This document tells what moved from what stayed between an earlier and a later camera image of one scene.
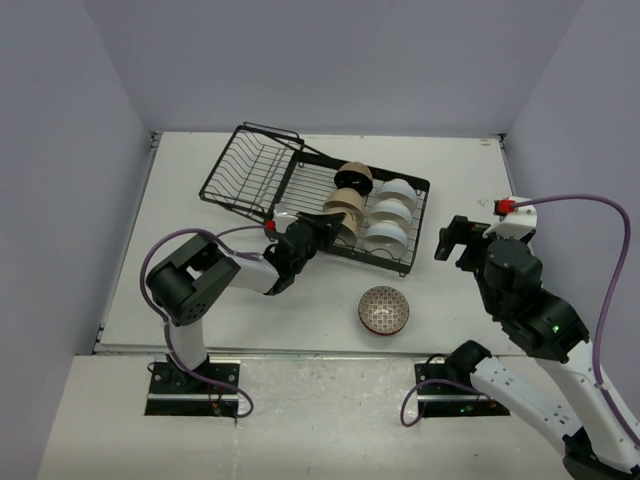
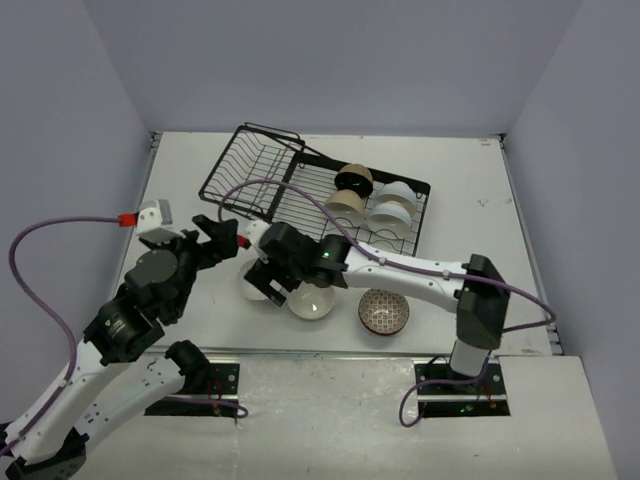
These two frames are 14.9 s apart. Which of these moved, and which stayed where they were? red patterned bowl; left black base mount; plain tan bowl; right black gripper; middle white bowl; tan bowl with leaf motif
Moved: tan bowl with leaf motif; right black gripper
Stayed: left black base mount; plain tan bowl; middle white bowl; red patterned bowl
